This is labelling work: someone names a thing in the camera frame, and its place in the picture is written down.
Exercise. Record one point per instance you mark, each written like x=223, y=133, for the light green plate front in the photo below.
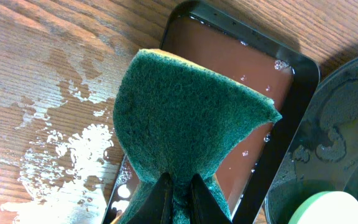
x=335, y=207

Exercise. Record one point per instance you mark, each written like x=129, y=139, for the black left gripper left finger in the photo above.
x=158, y=207

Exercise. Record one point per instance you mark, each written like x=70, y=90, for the round black serving tray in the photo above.
x=323, y=155

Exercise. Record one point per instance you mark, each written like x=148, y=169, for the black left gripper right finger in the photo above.
x=204, y=209

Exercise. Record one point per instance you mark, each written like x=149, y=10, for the green scouring sponge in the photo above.
x=174, y=116

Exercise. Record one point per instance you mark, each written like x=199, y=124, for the black rectangular water tray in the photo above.
x=214, y=40

